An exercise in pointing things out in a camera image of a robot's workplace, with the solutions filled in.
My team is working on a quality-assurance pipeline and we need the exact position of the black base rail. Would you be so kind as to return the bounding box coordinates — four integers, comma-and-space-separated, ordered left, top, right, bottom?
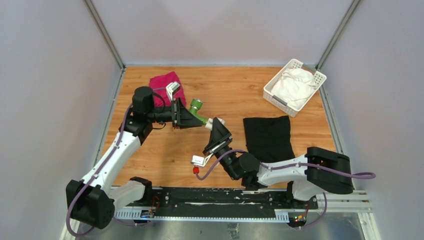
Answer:
115, 187, 318, 223

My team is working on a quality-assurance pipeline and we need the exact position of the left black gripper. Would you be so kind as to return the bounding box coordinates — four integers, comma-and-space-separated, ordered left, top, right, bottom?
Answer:
147, 97, 202, 130

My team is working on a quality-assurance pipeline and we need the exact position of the purple cable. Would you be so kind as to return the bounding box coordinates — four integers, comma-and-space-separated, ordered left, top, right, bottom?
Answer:
65, 87, 167, 238
195, 149, 377, 229

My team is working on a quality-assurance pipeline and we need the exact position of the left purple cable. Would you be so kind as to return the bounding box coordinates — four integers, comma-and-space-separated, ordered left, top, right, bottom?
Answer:
65, 87, 167, 238

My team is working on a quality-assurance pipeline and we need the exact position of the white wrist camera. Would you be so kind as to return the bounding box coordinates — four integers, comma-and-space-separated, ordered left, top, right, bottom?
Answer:
165, 81, 181, 103
190, 154, 213, 174

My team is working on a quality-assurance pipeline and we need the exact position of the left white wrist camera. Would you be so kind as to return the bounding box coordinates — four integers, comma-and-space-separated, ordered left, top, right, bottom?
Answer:
165, 81, 181, 103

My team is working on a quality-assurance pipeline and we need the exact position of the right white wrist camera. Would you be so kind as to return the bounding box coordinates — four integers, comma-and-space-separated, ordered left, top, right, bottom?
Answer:
190, 154, 213, 174

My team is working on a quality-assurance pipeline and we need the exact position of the white pipe fitting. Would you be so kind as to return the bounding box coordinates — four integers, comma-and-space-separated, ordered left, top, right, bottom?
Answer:
205, 117, 225, 131

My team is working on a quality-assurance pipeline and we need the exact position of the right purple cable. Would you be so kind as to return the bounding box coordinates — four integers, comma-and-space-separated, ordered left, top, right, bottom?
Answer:
195, 149, 377, 229

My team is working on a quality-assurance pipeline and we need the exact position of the green water faucet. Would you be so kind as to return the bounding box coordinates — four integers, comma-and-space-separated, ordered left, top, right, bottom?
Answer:
188, 98, 208, 125

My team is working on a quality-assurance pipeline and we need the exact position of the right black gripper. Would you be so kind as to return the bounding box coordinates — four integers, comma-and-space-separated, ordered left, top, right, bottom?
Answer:
203, 117, 240, 181

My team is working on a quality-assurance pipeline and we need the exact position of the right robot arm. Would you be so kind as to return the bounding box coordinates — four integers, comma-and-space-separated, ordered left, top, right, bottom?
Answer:
203, 117, 354, 209

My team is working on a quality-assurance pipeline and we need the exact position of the white cloth in basket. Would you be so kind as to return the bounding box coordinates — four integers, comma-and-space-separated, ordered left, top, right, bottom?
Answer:
270, 68, 319, 111

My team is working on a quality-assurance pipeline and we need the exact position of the magenta folded cloth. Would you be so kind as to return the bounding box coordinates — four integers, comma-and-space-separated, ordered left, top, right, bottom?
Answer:
149, 71, 187, 107

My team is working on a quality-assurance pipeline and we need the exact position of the black folded cloth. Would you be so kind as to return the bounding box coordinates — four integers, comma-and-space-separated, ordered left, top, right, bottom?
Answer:
243, 115, 295, 163

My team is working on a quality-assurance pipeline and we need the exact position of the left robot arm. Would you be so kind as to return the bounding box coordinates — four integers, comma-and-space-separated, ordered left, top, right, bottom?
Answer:
65, 82, 213, 236

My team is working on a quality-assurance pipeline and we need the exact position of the white plastic basket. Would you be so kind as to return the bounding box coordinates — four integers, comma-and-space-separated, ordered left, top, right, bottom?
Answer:
262, 58, 327, 117

